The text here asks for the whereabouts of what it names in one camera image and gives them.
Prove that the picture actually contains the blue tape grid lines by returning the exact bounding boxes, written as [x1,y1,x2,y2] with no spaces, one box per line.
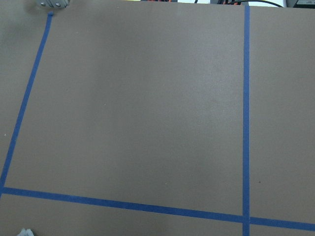
[0,0,315,236]

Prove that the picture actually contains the aluminium frame post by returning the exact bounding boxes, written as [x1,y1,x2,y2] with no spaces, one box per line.
[35,0,70,8]

